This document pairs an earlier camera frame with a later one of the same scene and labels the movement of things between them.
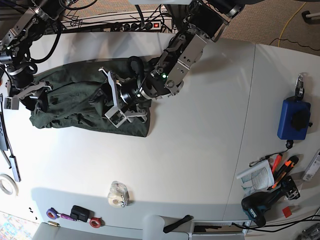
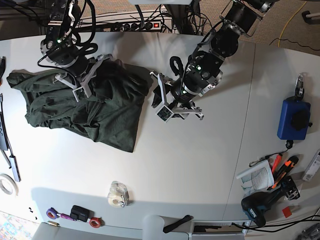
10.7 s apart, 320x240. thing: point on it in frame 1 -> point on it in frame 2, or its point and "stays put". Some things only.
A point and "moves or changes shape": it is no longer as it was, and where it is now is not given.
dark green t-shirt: x=80 y=95 moves or changes shape
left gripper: x=15 y=93 -> x=77 y=78
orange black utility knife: x=290 y=163 stays put
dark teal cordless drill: x=255 y=205 stays put
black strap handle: x=169 y=227 stays put
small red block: x=287 y=212 stays put
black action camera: x=80 y=214 stays put
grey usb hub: x=14 y=167 stays put
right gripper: x=125 y=91 -> x=178 y=97
